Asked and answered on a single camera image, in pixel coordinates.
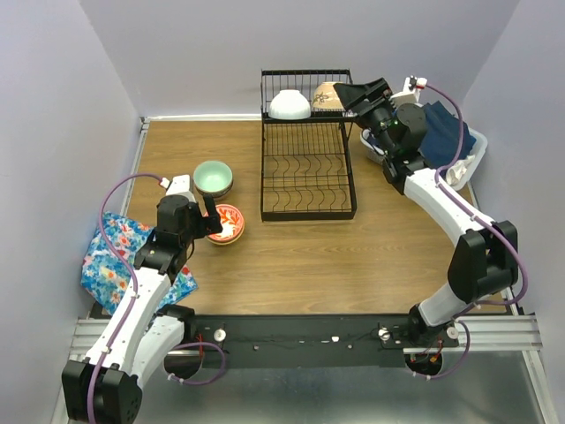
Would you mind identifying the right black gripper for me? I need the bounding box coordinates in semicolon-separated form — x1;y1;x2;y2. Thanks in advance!
333;78;397;157

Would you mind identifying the red white patterned bowl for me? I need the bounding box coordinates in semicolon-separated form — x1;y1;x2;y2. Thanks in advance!
207;204;245;239

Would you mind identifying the beige floral bowl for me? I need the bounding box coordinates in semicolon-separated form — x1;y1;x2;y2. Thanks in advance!
312;81;344;111

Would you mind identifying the mint green bowl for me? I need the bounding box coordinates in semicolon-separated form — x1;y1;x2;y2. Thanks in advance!
193;161;233;193

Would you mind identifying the white ribbed bowl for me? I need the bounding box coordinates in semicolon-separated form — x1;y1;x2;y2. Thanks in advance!
268;89;311;120

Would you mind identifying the black wire dish rack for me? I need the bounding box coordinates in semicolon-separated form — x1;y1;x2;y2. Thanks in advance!
260;69;357;222

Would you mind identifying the yellow dotted teal bowl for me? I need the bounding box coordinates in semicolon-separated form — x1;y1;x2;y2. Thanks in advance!
207;233;242;246

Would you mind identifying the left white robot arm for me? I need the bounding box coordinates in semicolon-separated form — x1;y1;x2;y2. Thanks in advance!
62;194;222;423

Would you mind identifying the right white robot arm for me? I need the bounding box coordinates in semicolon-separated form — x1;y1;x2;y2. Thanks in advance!
334;79;519;346

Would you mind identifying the white plastic basket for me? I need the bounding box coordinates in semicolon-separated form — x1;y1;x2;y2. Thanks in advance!
360;128;488;191

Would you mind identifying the dark blue folded cloth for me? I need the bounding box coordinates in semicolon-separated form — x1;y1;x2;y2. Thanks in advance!
365;101;478;169

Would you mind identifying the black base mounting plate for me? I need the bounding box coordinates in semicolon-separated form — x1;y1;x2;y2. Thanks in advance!
164;314;459;377

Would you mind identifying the blue floral cloth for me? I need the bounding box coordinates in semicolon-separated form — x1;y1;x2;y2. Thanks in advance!
80;212;200;320

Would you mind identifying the white crumpled cloth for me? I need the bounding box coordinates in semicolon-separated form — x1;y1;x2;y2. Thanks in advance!
444;155;475;187

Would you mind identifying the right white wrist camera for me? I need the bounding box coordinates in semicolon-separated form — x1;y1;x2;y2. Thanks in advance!
391;76;427;108

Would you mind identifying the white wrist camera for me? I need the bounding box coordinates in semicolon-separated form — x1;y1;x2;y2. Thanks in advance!
391;76;427;108
166;174;196;202

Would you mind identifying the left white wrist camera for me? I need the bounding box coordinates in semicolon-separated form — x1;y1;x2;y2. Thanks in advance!
166;174;196;202

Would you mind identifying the aluminium frame rail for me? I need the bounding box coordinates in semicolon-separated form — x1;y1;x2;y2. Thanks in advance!
48;117;548;424

